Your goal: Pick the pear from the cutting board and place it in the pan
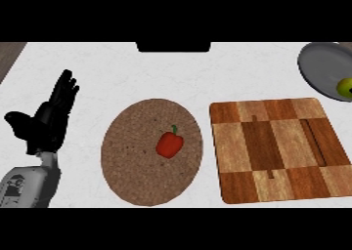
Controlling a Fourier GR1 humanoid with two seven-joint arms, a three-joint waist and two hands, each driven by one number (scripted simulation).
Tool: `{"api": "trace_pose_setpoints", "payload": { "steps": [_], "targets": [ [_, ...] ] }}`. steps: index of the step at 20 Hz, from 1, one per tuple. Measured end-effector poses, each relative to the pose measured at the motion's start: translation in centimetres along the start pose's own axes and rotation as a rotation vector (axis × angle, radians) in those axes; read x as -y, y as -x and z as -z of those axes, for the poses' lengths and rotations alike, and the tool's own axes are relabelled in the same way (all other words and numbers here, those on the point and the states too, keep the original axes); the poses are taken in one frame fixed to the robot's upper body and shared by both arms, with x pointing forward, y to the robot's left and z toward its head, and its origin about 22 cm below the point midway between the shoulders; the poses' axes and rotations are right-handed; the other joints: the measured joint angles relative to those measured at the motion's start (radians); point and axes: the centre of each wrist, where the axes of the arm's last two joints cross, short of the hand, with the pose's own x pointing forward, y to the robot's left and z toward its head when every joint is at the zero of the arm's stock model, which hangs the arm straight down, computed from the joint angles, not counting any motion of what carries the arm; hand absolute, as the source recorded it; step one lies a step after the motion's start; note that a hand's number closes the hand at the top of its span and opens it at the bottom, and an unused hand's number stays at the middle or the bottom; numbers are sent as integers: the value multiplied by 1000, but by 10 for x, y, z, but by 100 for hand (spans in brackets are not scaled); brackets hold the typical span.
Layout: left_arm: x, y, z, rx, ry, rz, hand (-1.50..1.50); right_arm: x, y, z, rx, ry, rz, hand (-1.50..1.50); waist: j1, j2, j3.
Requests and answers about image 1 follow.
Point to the red bell pepper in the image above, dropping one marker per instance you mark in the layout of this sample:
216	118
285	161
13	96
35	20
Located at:
168	145

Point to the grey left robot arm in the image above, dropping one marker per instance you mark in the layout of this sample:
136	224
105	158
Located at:
25	185

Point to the round brown woven placemat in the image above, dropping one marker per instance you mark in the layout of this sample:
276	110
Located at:
145	175

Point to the checkered wooden cutting board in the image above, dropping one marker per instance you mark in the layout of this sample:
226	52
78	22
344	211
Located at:
279	153

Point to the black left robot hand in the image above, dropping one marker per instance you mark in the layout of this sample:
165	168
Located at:
45	120

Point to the green pear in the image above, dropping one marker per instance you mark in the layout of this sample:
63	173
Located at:
344	84

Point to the black appliance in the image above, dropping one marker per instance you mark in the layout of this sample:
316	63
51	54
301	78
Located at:
173	47

